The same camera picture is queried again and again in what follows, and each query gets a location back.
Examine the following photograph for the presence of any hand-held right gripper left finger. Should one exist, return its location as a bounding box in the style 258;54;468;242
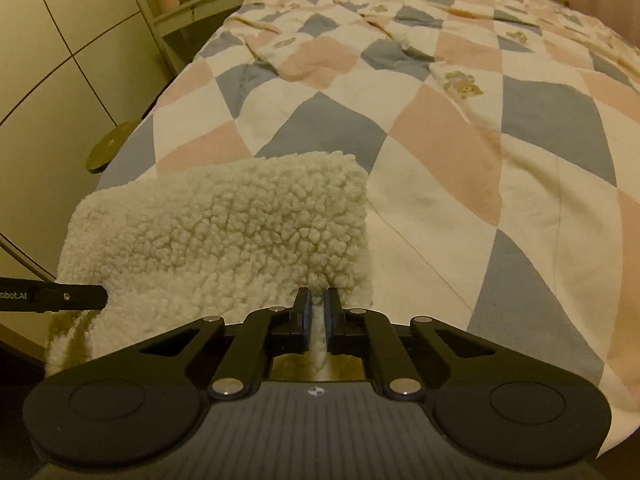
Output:
137;287;314;402

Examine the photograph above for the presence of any wooden desk shelf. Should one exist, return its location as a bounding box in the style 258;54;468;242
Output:
122;0;256;77

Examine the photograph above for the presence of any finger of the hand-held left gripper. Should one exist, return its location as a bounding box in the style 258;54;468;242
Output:
29;283;110;310

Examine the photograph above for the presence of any checkered bear print blanket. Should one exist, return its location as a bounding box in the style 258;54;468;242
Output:
97;0;640;442

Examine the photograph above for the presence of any white fleece jacket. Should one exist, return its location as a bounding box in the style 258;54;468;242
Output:
45;150;377;379

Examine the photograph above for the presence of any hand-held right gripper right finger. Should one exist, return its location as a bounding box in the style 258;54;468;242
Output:
324;287;502;402

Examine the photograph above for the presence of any round olive stool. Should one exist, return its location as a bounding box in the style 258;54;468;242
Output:
84;120;140;174

